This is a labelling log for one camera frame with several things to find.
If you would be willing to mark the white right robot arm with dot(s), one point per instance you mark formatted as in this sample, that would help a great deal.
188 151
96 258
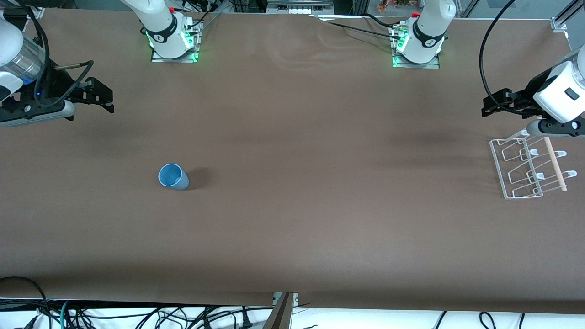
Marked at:
160 23

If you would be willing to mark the white power strip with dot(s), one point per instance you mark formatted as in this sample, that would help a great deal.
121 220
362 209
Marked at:
299 9

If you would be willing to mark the orange background object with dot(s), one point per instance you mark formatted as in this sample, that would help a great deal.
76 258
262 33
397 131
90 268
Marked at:
393 4

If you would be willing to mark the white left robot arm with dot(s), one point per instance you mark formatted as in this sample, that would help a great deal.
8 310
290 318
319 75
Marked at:
427 27

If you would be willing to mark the wooden rack rod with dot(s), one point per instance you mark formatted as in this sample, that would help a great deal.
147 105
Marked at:
555 164

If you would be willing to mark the aluminium corner bracket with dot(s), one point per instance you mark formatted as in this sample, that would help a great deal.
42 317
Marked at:
34 13

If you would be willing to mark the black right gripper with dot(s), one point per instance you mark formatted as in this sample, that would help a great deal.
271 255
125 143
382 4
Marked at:
55 85

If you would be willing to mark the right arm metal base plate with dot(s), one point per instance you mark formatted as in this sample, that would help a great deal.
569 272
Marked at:
194 43

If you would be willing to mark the aluminium frame profile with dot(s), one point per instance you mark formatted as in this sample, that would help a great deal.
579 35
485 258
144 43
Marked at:
564 18

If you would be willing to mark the metal frame post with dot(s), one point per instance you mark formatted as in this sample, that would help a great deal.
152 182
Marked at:
281 313

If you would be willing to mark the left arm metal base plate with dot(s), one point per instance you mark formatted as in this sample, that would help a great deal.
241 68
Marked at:
434 64

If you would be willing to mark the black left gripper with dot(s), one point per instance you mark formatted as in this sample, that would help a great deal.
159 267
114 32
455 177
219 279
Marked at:
529 95

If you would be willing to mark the blue plastic cup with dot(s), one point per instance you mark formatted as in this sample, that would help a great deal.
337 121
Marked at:
172 176

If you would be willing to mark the brown table cover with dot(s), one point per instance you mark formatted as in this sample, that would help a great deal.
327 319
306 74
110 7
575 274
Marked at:
292 205

